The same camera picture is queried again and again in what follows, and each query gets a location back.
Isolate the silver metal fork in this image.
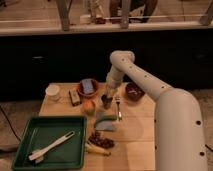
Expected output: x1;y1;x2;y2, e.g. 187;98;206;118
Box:
115;96;122;121

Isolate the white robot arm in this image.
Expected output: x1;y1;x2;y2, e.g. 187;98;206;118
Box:
106;50;208;171

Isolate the white paper cup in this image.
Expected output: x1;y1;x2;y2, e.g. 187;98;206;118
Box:
45;84;60;101

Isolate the dark red bowl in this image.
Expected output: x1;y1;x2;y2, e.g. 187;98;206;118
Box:
125;82;145;101

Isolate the blue sponge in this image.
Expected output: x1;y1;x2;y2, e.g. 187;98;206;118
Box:
82;79;94;94

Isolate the orange fruit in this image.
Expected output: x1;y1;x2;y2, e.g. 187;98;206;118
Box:
82;99;96;115

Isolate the green cucumber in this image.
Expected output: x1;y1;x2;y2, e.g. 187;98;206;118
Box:
95;115;117;124

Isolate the orange bowl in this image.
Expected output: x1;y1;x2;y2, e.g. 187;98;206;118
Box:
77;78;99;98

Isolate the grey cloth piece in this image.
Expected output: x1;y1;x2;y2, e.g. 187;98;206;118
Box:
95;121;116;132

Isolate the brown rectangular block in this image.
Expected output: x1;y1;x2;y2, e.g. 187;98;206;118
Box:
69;89;81;106

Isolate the dark grape bunch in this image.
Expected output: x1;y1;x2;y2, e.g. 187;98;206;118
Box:
88;131;115;149

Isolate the green plastic tray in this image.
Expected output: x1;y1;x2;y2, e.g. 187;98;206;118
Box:
12;115;87;171

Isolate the white dish brush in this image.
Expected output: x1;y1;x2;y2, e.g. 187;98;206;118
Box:
29;131;75;161

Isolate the black cable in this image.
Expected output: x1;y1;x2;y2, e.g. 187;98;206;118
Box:
0;105;22;142

